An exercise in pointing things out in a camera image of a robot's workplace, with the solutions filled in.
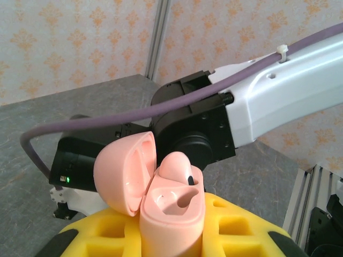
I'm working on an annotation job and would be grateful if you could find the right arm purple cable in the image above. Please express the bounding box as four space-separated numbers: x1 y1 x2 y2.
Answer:
20 22 343 193

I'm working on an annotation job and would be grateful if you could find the aluminium mounting rail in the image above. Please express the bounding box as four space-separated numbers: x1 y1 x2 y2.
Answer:
282 164 343 241

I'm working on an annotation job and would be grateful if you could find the pink wireless earbud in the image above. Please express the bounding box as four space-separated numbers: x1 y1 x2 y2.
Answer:
158 151 200 188

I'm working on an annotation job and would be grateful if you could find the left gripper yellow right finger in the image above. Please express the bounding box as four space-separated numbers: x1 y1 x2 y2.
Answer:
199 191 309 257

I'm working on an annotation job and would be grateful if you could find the pink earbud charging case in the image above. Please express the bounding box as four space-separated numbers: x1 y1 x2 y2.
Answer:
92 131 207 257

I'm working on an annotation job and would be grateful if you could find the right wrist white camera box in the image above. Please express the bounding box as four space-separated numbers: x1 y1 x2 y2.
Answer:
49 186 109 220

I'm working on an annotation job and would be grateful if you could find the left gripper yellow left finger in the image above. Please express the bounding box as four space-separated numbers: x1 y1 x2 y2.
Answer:
33 206 147 257

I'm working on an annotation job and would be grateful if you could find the aluminium frame post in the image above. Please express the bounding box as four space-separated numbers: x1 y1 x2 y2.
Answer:
144 0 172 81

